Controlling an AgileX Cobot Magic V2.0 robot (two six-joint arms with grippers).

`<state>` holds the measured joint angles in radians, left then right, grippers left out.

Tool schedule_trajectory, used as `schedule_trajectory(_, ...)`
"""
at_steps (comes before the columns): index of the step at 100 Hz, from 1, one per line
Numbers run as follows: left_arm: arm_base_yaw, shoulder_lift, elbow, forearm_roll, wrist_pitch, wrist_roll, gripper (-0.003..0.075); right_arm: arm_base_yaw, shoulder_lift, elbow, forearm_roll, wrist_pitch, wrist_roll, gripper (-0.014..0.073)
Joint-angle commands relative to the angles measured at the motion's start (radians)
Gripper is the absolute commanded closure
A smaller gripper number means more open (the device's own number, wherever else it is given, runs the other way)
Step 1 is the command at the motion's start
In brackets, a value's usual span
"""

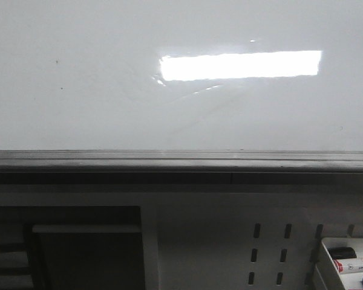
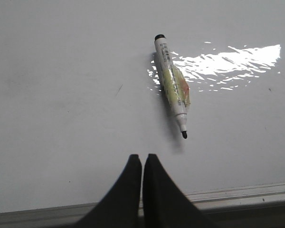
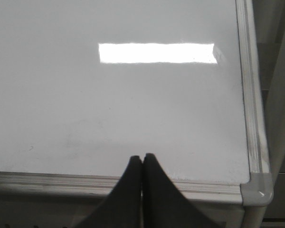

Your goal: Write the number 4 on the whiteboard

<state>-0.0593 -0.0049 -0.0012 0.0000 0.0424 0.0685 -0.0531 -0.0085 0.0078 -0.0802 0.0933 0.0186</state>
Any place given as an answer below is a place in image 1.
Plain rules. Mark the white glossy whiteboard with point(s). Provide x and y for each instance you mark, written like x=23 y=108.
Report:
x=181 y=75

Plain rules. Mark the red capped white marker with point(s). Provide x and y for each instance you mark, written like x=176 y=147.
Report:
x=348 y=266

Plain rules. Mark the white marker tray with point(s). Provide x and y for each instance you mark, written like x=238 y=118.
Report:
x=326 y=275

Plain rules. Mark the white slotted pegboard panel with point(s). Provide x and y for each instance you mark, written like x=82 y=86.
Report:
x=241 y=241

